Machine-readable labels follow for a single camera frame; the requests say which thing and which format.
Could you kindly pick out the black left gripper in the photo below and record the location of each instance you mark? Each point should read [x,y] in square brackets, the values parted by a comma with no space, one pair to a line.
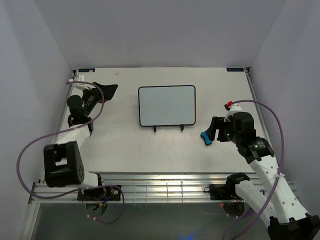
[108,91]

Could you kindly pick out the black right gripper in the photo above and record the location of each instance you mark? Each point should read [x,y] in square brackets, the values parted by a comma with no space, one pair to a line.
[217,123]

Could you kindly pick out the blue bone-shaped eraser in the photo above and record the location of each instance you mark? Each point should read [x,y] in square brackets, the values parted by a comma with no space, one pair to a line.
[206,138]

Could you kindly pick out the small black-framed whiteboard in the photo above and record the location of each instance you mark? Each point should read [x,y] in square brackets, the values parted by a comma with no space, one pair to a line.
[167,105]

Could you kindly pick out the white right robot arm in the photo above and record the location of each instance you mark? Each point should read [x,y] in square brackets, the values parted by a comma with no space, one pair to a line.
[280,210]

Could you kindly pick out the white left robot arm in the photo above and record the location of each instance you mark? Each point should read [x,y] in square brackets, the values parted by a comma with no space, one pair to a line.
[63,164]

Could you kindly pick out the left blue table label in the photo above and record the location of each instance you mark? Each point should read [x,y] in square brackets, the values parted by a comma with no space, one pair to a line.
[86,70]

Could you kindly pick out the blue table label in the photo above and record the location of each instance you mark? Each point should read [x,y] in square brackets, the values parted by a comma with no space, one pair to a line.
[86,70]
[235,69]

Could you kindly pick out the right blue table label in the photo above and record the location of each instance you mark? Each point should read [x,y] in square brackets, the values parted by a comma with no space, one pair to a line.
[235,69]

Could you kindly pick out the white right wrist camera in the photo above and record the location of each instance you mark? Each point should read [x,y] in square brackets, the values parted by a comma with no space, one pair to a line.
[231,108]

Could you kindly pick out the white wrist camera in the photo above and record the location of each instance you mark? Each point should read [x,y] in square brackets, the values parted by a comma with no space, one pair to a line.
[231,108]
[79,82]

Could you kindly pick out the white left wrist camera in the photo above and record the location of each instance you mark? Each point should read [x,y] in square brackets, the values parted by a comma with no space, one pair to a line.
[79,82]

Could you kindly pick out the black wire whiteboard stand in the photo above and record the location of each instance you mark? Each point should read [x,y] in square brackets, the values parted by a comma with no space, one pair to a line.
[181,127]

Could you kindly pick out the left aluminium table rail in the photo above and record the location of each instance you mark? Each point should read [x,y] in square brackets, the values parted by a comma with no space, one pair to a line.
[60,123]

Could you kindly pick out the aluminium table rail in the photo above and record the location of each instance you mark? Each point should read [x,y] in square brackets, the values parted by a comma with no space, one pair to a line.
[60,123]
[247,71]

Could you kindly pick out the right aluminium table rail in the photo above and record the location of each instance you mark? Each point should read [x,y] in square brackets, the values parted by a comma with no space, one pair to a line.
[247,71]

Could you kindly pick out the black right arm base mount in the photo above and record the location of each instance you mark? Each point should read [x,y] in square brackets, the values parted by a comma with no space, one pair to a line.
[220,192]

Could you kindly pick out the front aluminium frame rails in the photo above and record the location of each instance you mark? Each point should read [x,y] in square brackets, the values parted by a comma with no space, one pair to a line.
[143,188]

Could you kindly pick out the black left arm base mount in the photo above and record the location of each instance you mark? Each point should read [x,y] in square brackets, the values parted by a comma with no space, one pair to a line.
[111,193]

